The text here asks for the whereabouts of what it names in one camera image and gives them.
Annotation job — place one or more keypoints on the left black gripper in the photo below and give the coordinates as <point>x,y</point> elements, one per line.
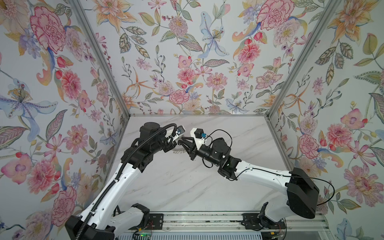
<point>171,145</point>

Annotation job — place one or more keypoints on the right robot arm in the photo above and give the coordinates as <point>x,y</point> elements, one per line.
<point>298,193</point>

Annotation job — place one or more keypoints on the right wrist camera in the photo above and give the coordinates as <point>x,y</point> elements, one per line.
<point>199,137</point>

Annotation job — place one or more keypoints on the aluminium corner post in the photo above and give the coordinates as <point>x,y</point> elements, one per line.
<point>303,56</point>
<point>101,60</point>

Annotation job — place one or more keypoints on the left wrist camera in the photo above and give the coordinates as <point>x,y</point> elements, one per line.
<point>178,133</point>

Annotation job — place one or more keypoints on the right aluminium corner post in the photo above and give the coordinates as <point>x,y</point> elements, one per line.
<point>303,56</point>

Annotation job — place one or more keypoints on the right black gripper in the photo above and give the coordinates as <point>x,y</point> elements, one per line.
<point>193,152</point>

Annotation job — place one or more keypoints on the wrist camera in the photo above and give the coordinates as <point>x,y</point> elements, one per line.
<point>199,137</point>
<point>178,133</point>

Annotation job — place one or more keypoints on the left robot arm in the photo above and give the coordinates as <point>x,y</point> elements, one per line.
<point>101,220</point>

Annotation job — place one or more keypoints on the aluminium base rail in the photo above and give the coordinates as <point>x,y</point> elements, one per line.
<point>227,226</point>

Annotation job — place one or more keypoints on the left aluminium corner post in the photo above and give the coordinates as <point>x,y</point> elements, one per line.
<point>101,60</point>

